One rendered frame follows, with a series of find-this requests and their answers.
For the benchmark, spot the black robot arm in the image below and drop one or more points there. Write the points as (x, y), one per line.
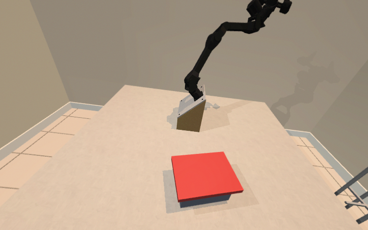
(257, 14)

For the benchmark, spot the red lid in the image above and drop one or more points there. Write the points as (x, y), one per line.
(204, 175)

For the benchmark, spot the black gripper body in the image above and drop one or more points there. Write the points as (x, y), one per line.
(284, 7)

